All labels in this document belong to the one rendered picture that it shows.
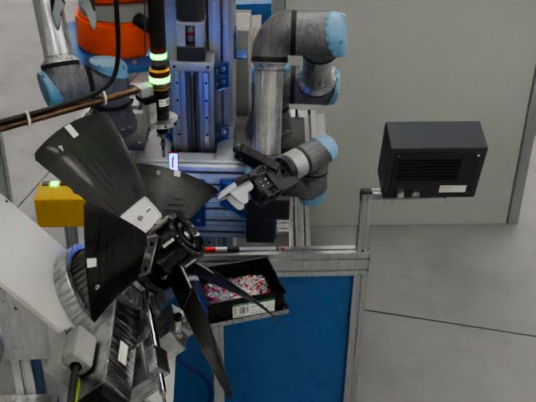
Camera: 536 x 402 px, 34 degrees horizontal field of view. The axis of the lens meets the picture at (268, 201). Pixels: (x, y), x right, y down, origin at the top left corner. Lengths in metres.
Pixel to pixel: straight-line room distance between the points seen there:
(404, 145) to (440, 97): 1.67
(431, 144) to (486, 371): 1.39
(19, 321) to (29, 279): 0.13
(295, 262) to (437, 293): 1.42
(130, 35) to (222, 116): 3.04
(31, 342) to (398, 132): 1.08
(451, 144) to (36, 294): 1.13
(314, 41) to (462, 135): 0.47
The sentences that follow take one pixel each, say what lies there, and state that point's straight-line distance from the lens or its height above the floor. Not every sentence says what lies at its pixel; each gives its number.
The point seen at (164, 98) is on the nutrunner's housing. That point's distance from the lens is 1.89.
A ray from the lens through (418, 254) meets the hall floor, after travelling 4.11.
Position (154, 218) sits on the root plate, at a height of 1.25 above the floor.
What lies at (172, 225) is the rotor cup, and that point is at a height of 1.26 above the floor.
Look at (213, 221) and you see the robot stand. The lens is 2.90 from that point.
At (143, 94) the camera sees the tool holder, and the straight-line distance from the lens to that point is 1.86.
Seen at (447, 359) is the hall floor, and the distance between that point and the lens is 3.56.
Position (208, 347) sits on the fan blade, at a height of 1.06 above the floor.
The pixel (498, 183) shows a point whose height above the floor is 0.22.
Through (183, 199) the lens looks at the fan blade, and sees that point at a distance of 2.16.
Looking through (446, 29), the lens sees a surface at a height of 0.99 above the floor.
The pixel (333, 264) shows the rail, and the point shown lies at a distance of 2.57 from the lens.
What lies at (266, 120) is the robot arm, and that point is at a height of 1.29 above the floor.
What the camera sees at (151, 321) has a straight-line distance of 1.91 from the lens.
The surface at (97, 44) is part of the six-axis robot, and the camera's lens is 6.02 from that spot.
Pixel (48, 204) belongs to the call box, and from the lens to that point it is 2.44.
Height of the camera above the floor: 2.31
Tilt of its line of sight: 32 degrees down
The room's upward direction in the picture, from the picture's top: 1 degrees clockwise
